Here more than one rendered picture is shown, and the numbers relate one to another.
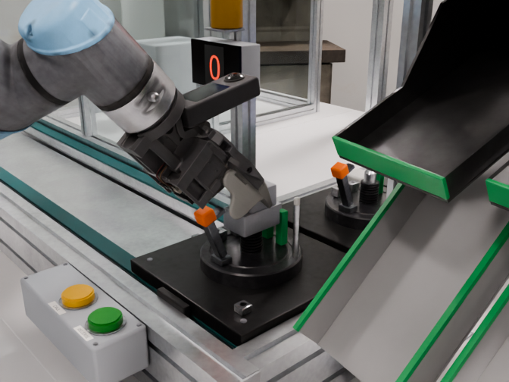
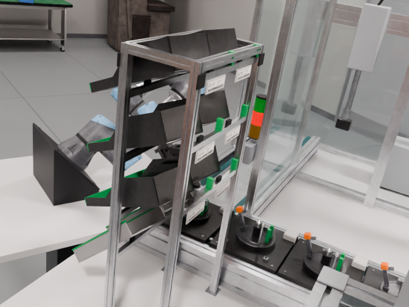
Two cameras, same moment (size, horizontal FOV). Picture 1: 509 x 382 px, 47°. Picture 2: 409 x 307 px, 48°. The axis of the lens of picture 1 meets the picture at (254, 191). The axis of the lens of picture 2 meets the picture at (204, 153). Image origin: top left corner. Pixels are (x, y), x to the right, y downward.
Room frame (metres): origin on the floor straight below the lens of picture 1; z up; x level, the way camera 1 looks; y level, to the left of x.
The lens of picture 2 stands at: (0.14, -1.34, 1.86)
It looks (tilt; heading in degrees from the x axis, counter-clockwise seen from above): 24 degrees down; 66
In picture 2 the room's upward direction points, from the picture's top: 9 degrees clockwise
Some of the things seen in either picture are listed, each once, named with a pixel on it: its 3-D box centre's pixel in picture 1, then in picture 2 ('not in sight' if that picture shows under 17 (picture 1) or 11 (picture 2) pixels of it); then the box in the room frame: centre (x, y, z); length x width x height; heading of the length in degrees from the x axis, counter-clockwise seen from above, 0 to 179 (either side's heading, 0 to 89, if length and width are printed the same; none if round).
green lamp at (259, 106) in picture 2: not in sight; (261, 104); (0.94, 0.04, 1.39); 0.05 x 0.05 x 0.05
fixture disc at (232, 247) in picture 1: (251, 255); (192, 211); (0.72, 0.00, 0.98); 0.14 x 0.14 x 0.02
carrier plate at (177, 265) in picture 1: (251, 268); (191, 215); (0.72, 0.00, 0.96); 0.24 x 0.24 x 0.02; 42
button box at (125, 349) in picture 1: (81, 319); not in sight; (0.64, 0.22, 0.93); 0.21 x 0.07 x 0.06; 42
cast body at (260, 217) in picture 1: (257, 199); (197, 193); (0.73, 0.00, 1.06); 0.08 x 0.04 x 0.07; 132
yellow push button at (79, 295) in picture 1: (78, 298); not in sight; (0.64, 0.22, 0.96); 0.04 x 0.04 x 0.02
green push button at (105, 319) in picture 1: (105, 322); not in sight; (0.59, 0.18, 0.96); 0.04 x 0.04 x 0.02
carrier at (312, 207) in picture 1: (369, 189); (257, 229); (0.89, -0.19, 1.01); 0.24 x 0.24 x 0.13; 42
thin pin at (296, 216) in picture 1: (296, 227); not in sight; (0.70, -0.05, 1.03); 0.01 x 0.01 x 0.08
